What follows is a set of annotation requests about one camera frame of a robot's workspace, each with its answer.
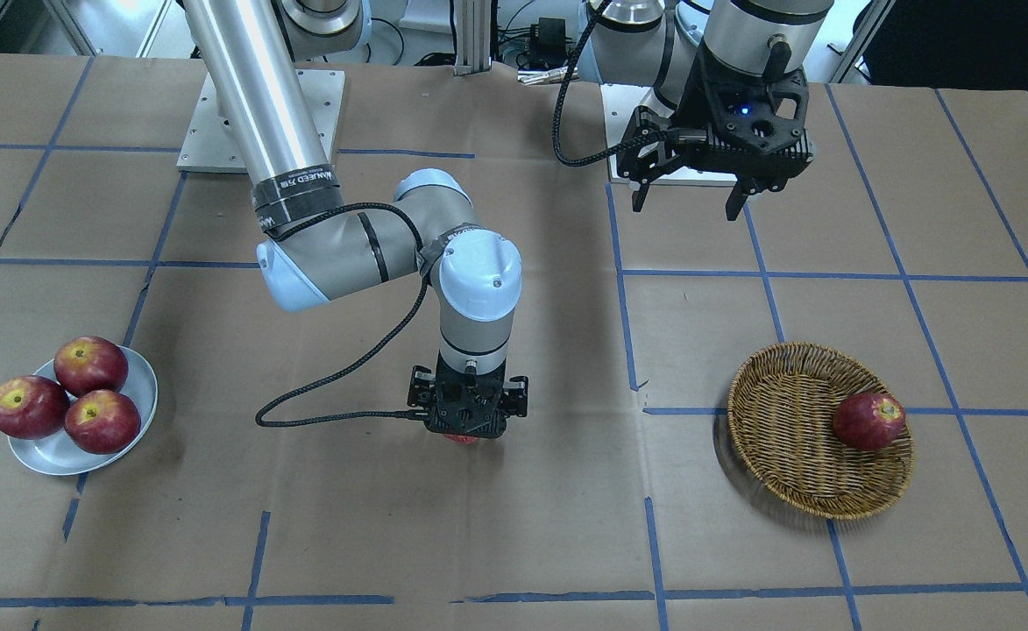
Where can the aluminium frame post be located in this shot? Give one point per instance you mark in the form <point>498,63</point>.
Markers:
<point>472,35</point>

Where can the red apple with yellow top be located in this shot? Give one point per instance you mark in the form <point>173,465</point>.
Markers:
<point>32,407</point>

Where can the red apple plate far side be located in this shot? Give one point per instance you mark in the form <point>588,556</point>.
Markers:
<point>89,363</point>

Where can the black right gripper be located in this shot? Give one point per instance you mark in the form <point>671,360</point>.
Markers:
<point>417,392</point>

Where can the black power adapter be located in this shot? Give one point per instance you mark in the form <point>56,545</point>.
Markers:
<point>548,38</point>

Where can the woven wicker basket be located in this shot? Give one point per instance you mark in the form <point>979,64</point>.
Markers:
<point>780,409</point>

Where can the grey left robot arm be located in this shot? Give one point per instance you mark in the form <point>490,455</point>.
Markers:
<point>760,38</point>

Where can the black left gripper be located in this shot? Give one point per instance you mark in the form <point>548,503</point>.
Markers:
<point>687,111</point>

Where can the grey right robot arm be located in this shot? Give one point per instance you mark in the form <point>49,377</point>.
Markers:
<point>318,249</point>

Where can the light blue plate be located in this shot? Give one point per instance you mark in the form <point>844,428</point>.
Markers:
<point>57,455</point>

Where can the red apple on plate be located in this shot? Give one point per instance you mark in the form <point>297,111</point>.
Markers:
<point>102,422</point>

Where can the red apple in basket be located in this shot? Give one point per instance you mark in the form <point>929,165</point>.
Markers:
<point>869,421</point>

